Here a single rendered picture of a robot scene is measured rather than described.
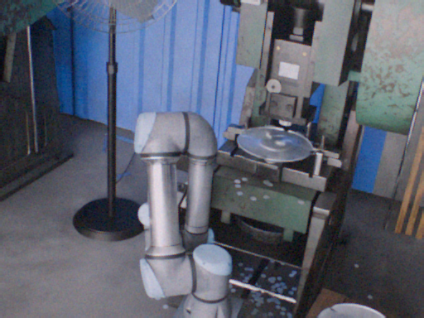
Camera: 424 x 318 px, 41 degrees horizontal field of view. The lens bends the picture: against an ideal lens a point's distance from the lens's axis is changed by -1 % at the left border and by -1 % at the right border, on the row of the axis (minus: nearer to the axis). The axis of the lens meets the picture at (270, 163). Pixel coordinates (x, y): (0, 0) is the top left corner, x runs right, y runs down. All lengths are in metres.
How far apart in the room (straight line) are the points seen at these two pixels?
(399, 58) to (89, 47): 2.65
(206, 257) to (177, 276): 0.10
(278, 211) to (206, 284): 0.57
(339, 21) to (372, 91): 0.33
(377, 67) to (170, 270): 0.84
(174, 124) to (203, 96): 2.02
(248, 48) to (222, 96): 1.52
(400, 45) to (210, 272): 0.85
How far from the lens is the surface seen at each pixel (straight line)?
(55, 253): 2.84
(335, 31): 1.97
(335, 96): 2.35
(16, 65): 3.19
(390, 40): 1.66
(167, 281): 1.65
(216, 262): 1.66
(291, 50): 2.07
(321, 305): 2.09
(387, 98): 1.76
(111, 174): 2.88
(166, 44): 3.62
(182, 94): 3.70
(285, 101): 2.10
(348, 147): 2.47
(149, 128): 1.61
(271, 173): 2.15
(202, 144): 1.66
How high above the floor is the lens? 1.69
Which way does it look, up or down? 27 degrees down
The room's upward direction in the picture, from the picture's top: 8 degrees clockwise
